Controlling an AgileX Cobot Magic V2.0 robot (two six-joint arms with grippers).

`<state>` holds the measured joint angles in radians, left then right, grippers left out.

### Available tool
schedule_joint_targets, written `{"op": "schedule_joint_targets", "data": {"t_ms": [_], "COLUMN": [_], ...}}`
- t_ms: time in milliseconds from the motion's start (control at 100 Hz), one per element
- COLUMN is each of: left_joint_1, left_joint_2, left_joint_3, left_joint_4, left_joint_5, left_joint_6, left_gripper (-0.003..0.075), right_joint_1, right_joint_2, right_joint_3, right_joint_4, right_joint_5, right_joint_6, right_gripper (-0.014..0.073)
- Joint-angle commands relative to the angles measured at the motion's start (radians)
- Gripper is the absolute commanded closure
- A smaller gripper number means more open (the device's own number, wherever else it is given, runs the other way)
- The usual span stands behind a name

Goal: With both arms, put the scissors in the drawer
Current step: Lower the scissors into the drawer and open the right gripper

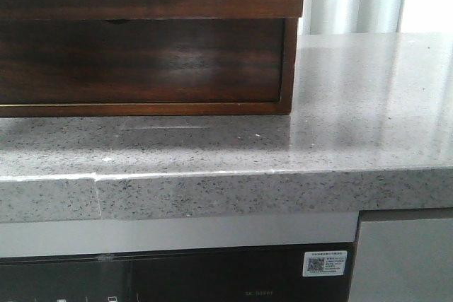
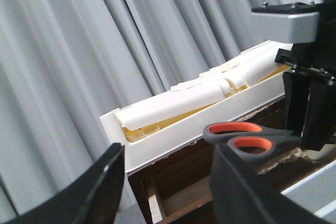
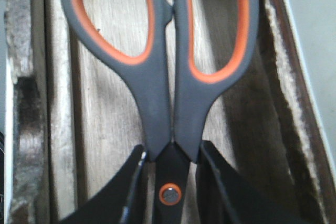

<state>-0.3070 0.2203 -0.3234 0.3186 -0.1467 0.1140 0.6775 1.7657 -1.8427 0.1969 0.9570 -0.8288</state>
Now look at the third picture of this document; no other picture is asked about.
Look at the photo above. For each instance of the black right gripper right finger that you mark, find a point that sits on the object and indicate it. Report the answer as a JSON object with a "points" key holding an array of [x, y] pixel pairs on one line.
{"points": [[223, 196]]}

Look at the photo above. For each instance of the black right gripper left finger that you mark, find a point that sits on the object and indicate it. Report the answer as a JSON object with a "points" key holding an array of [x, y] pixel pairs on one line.
{"points": [[122, 199]]}

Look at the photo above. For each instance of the dark wooden drawer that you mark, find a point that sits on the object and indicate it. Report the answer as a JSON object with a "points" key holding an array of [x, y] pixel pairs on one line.
{"points": [[72, 122]]}

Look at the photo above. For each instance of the grey orange handled scissors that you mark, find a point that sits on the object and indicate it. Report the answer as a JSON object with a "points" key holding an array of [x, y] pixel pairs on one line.
{"points": [[173, 97]]}

